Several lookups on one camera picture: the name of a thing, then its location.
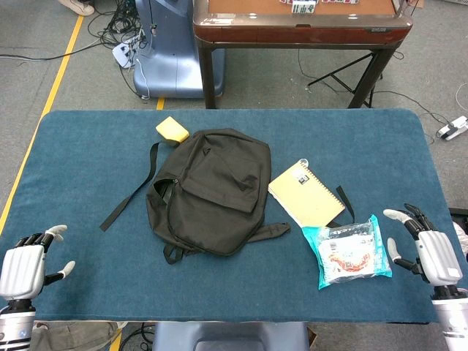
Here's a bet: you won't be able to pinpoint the brown mahjong table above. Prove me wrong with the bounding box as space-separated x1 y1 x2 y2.
192 0 414 110

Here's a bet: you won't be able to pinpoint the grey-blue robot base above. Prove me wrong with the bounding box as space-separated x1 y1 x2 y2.
151 321 311 351

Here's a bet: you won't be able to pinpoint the yellow sponge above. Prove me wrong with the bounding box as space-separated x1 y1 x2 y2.
155 116 190 148

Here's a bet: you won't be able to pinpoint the olive cloth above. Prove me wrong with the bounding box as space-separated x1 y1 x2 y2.
31 320 120 351

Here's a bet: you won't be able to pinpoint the black floor cables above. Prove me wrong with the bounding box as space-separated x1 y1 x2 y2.
119 321 156 351

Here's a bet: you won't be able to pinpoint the left robot hand silver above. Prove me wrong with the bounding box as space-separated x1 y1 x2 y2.
0 224 77 301

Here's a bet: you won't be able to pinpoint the pink white shoe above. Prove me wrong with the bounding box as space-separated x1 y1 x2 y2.
453 221 468 259

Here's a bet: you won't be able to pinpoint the right robot hand silver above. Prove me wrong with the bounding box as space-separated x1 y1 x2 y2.
382 203 468 298

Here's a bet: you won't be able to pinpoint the beige shoe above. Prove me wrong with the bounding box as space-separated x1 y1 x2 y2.
58 0 95 17

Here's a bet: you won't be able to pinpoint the kraft spiral notebook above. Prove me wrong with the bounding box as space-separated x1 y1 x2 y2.
268 159 347 228

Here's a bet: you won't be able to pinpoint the white power strip with plugs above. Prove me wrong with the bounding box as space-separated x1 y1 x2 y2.
111 34 147 69

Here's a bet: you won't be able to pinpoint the teal plastic snack package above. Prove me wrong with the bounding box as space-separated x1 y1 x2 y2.
301 214 393 291

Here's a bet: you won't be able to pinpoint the mahjong tiles row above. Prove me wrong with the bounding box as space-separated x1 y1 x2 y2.
279 0 361 15

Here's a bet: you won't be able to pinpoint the blue table mat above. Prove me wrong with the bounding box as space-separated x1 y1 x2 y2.
0 108 468 325

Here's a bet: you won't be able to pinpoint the blue machine base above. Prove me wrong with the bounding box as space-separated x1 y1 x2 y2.
132 0 226 99

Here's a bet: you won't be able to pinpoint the black backpack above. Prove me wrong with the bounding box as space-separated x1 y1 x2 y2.
99 127 355 266

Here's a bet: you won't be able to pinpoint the tangled black cable bundle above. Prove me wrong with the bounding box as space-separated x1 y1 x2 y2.
87 0 148 48

